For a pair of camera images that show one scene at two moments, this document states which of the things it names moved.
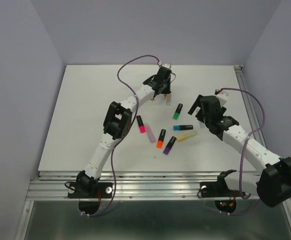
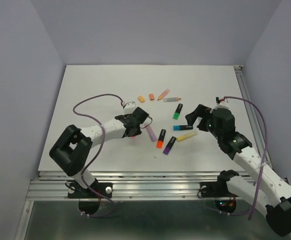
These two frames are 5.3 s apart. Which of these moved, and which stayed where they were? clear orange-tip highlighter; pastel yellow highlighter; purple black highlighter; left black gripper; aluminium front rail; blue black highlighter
Moved: clear orange-tip highlighter; left black gripper
Stayed: aluminium front rail; blue black highlighter; purple black highlighter; pastel yellow highlighter
